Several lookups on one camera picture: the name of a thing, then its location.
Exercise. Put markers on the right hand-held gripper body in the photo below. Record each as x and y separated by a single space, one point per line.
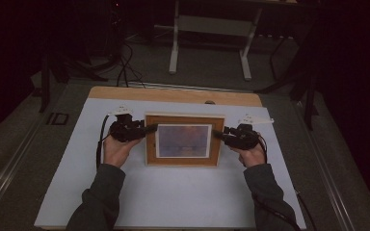
242 138

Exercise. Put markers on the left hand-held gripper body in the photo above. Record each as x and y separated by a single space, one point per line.
126 131

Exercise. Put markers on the wooden picture frame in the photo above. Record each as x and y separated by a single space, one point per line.
151 150

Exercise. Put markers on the person's right hand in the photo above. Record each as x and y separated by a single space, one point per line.
252 157

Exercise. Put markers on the person's left hand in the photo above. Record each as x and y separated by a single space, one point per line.
115 154

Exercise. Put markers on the wooden table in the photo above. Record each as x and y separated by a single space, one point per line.
173 94

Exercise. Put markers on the black floor socket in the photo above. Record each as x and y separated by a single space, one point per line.
58 118

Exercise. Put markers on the black metal stand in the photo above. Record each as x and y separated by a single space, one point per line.
45 86
309 106

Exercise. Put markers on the white table frame legs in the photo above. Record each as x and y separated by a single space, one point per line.
173 48

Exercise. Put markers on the metal floor rail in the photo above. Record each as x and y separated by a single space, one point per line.
6 179
327 179

